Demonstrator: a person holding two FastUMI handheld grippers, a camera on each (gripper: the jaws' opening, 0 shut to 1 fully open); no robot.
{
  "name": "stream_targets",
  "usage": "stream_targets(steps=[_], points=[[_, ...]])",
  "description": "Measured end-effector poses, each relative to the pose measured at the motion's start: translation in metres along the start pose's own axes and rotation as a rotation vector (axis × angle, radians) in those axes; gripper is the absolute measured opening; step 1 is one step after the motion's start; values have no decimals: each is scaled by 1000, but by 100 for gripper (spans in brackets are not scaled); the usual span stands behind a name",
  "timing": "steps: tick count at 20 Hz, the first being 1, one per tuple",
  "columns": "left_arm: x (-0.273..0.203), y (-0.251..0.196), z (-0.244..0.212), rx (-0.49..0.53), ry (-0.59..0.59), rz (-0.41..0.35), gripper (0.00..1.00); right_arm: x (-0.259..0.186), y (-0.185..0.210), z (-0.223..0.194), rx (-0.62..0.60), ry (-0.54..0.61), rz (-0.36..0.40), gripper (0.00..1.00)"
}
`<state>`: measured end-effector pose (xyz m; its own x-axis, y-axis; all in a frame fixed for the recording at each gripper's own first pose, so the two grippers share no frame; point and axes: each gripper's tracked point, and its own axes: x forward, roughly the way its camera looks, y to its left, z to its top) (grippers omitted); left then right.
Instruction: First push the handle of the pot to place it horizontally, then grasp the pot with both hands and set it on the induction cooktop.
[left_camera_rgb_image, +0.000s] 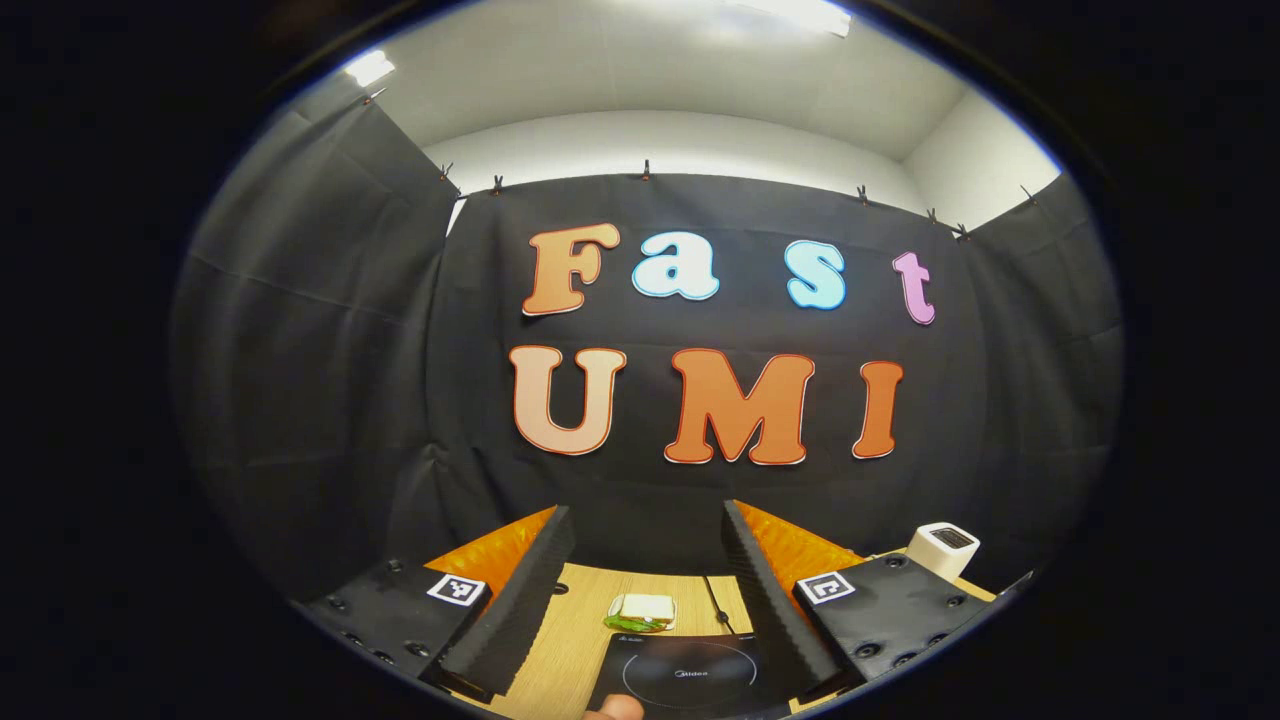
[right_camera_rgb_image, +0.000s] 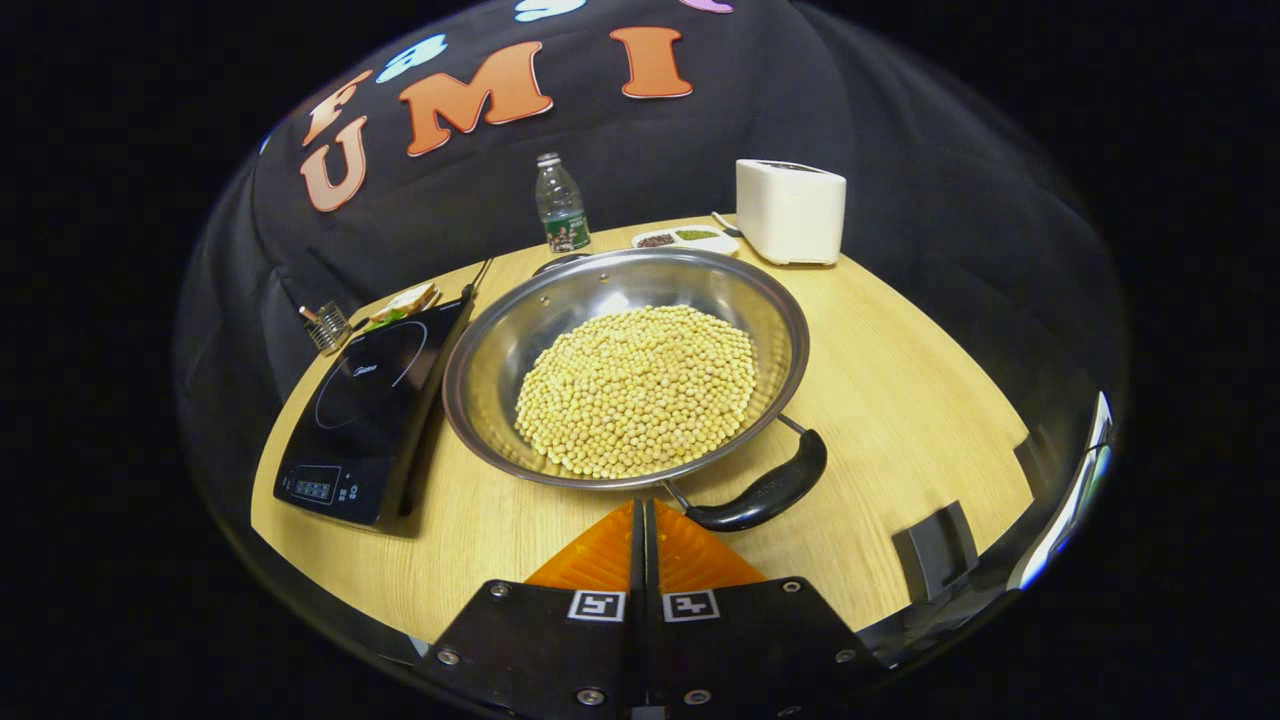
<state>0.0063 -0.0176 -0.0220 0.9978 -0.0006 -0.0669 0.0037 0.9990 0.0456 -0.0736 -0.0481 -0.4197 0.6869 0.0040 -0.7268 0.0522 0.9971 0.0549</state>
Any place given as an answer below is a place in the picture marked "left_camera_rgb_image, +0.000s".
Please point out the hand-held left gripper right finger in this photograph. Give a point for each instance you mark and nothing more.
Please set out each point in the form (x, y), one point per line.
(765, 590)

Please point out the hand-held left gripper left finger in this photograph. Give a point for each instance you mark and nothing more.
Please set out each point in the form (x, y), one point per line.
(525, 600)

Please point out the black induction cooktop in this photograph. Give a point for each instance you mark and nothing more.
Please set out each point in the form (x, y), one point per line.
(690, 660)

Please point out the sandwich with lettuce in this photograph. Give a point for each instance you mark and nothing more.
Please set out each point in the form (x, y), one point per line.
(645, 608)

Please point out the white toaster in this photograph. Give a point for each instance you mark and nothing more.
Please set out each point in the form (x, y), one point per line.
(940, 550)

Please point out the black backdrop cloth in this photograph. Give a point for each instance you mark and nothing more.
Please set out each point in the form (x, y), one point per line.
(330, 350)

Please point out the row of black cloth clips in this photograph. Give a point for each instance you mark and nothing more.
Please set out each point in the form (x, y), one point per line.
(646, 170)

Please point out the ceiling light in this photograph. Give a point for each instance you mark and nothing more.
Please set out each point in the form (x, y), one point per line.
(370, 68)
(795, 14)

